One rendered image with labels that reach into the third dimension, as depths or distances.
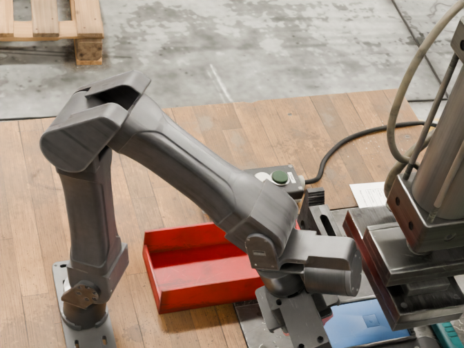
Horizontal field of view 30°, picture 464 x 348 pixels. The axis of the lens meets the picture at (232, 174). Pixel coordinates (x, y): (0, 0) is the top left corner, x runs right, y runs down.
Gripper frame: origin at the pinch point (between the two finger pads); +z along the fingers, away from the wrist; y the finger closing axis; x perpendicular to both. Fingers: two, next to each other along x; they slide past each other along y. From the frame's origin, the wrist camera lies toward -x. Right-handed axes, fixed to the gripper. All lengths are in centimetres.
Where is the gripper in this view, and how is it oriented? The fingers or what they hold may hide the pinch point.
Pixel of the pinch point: (311, 323)
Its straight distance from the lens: 124.7
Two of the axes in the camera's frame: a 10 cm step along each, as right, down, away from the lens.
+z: 3.0, 5.5, 7.8
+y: 9.2, -3.9, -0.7
